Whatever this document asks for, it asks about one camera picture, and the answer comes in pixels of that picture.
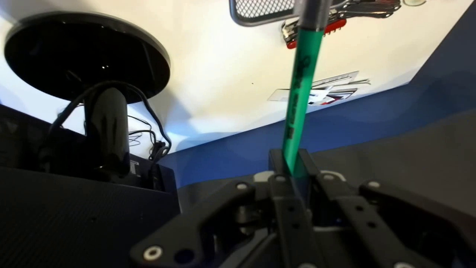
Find black computer monitor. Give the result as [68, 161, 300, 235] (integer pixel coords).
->
[0, 107, 179, 268]

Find green pen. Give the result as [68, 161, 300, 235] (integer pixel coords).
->
[283, 0, 332, 174]

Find black round monitor stand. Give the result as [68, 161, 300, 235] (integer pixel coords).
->
[5, 12, 172, 180]

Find red pocket knife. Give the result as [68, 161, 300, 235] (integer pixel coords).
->
[280, 16, 349, 50]

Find black cables on desk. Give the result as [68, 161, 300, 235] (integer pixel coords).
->
[50, 79, 175, 165]

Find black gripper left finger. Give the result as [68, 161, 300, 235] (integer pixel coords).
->
[270, 149, 319, 268]

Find silver mesh pen basket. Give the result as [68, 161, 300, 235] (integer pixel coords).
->
[228, 0, 303, 27]

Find grey multitool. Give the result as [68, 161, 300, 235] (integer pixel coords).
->
[331, 0, 401, 18]

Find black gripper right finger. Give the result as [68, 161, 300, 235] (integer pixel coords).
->
[297, 149, 425, 268]

